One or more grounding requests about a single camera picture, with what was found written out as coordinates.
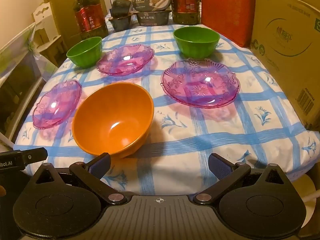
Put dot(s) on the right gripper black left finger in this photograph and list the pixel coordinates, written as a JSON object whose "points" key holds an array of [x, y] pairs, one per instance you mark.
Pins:
{"points": [[89, 176]]}

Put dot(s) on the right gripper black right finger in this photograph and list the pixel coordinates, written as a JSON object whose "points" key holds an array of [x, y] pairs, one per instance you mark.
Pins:
{"points": [[227, 173]]}

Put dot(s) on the orange plastic bowl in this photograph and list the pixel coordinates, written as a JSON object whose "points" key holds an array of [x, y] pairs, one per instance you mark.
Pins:
{"points": [[115, 119]]}

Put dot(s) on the large pink glass plate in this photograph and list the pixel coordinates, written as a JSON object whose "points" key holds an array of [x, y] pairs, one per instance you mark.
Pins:
{"points": [[200, 83]]}

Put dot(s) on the small green plastic bowl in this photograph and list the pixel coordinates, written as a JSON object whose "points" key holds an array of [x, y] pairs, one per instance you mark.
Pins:
{"points": [[86, 53]]}

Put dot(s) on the large green plastic bowl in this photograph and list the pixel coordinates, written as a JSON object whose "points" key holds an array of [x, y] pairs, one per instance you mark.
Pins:
{"points": [[196, 42]]}

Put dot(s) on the person's left hand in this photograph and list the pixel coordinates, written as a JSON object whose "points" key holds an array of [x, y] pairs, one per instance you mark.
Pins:
{"points": [[2, 191]]}

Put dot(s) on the blue checked floral tablecloth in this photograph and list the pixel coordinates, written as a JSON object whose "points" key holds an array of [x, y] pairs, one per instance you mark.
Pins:
{"points": [[258, 128]]}

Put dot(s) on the white wooden shelf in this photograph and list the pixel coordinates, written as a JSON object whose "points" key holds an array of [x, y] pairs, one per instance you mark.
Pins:
{"points": [[47, 39]]}

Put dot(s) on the large cardboard box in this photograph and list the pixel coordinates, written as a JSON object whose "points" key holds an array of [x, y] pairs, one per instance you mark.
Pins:
{"points": [[285, 39]]}

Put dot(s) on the lower dark food cup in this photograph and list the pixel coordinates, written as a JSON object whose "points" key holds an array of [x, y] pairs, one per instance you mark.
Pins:
{"points": [[121, 23]]}

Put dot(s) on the left cooking oil bottle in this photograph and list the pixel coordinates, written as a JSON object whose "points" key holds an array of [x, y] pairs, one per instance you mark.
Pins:
{"points": [[90, 18]]}

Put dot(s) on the cooking oil bottle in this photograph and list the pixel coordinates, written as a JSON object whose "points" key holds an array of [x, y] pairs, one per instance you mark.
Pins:
{"points": [[90, 18], [185, 12]]}

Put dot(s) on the bottom instant rice box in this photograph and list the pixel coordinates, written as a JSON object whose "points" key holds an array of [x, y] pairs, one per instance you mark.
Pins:
{"points": [[153, 18]]}

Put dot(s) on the instant rice box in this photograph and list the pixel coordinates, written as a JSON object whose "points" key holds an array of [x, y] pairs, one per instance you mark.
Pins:
{"points": [[153, 18], [150, 5]]}

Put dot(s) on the red fabric tote bag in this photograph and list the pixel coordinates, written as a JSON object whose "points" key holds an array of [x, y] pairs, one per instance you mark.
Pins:
{"points": [[231, 18]]}

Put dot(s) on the tilted dark food cup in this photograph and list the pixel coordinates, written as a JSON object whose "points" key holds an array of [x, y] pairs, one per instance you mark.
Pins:
{"points": [[120, 8]]}

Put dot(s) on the right cooking oil bottle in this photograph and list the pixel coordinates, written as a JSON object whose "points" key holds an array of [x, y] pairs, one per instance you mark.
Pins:
{"points": [[185, 12]]}

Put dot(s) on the top instant rice box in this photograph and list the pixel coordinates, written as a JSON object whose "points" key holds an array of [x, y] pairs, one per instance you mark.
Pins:
{"points": [[150, 5]]}

